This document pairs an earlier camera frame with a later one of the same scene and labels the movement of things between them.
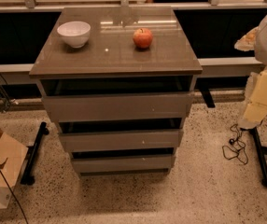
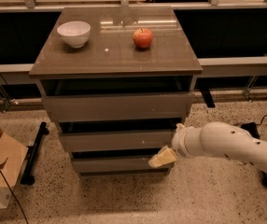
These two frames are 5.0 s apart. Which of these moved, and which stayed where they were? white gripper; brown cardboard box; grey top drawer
Moved: white gripper
Stayed: brown cardboard box; grey top drawer
